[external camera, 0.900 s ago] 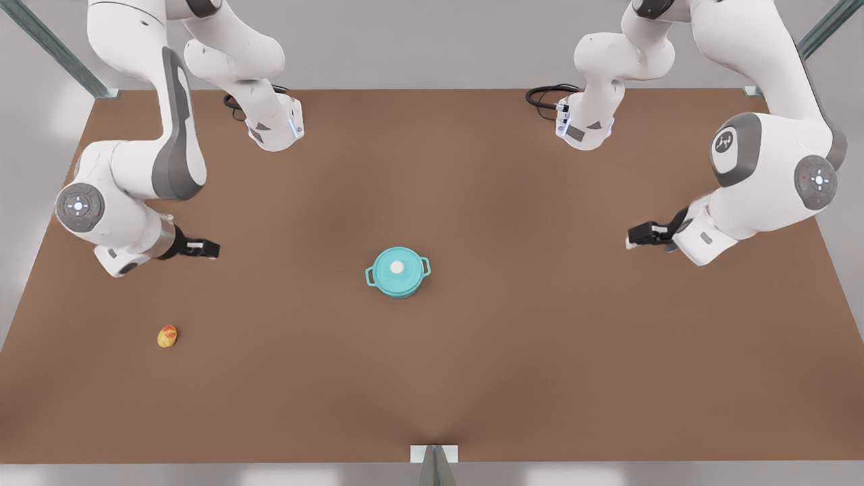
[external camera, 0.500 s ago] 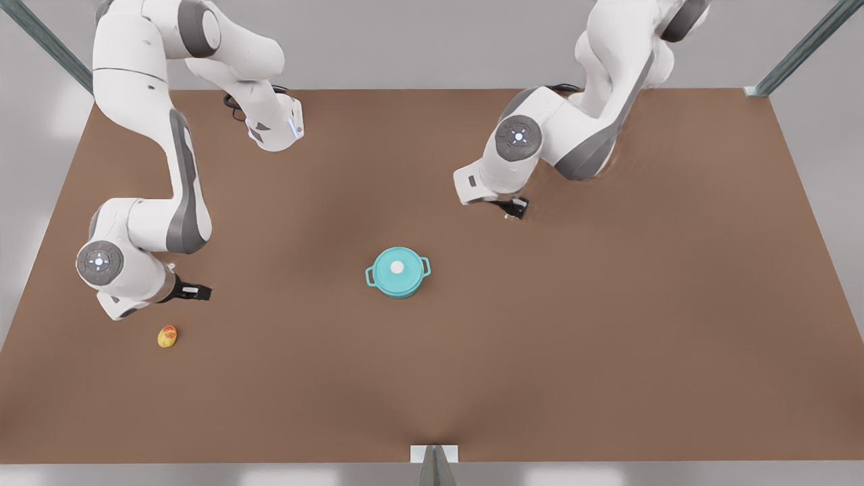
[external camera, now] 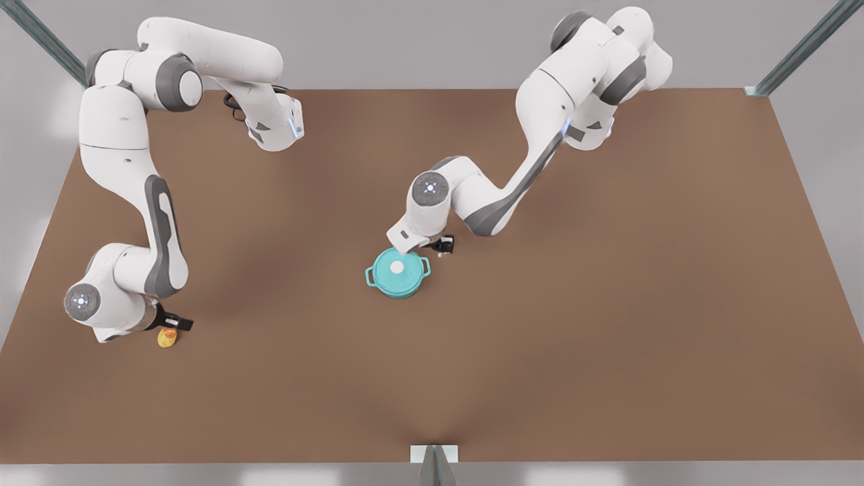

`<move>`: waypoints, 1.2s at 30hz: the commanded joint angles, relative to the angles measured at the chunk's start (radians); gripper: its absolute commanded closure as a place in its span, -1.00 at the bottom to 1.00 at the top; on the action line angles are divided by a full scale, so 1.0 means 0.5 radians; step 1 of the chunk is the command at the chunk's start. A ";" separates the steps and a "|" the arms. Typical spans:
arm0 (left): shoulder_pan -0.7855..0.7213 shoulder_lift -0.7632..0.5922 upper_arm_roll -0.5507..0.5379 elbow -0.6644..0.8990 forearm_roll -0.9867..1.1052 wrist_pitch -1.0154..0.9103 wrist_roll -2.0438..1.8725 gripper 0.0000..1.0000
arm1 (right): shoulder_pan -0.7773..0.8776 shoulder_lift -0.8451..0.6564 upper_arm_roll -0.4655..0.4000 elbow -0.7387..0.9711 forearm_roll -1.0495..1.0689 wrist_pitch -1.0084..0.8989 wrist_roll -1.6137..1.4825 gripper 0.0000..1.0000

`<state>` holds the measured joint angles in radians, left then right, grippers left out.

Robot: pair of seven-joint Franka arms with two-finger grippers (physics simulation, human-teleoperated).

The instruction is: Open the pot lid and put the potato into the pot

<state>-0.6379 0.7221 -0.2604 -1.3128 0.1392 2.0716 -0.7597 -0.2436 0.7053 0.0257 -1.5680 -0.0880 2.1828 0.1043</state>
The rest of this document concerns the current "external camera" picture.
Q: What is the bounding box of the teal lid with white knob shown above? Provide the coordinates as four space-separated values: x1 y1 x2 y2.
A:
374 248 427 287

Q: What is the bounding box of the teal pot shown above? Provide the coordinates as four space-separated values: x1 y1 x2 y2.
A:
365 255 431 300

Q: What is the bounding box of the silver frame post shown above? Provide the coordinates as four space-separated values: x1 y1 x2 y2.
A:
0 0 89 88
410 445 459 486
744 0 864 97

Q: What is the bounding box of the black cable loop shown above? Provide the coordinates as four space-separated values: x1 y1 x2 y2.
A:
223 86 290 124

